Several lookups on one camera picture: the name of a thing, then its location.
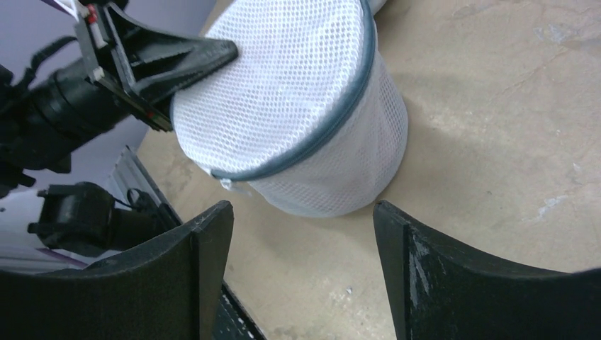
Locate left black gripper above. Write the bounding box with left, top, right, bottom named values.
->
left=72, top=2, right=239, bottom=132

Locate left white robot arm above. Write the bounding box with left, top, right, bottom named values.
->
left=1, top=1, right=239, bottom=196

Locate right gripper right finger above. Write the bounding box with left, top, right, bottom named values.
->
left=373, top=200, right=600, bottom=339

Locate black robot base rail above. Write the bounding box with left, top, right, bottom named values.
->
left=1, top=149, right=264, bottom=339

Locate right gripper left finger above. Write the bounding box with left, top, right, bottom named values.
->
left=1, top=200, right=234, bottom=339

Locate blue-trimmed white mesh laundry bag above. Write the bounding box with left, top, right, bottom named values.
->
left=171, top=1, right=408, bottom=217

